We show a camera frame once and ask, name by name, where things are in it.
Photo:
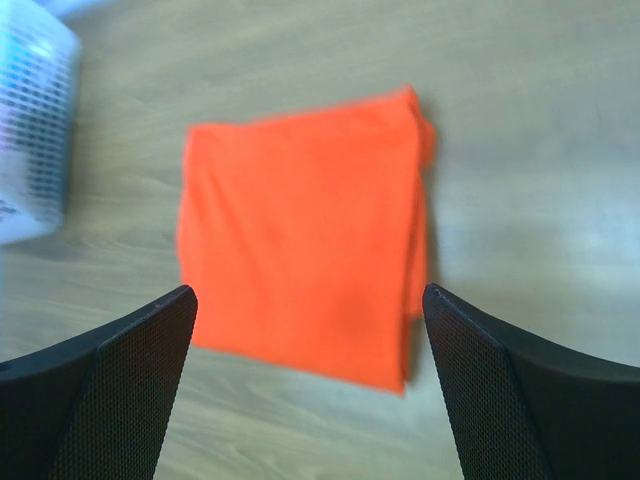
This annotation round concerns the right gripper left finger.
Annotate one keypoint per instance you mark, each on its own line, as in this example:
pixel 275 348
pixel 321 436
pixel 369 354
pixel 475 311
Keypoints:
pixel 97 406

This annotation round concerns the orange t shirt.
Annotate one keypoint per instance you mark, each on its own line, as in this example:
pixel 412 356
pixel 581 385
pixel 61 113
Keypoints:
pixel 304 237

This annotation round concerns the white plastic basket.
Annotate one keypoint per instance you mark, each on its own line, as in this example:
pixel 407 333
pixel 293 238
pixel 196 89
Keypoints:
pixel 40 60

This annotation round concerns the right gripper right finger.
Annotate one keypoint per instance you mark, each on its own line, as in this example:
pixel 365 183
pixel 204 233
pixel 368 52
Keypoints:
pixel 523 407

